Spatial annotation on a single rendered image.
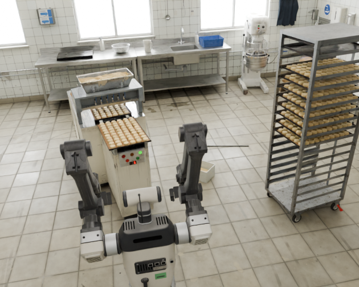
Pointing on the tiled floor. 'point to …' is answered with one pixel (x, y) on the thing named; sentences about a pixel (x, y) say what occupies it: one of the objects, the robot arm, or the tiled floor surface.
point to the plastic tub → (207, 171)
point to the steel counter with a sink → (168, 51)
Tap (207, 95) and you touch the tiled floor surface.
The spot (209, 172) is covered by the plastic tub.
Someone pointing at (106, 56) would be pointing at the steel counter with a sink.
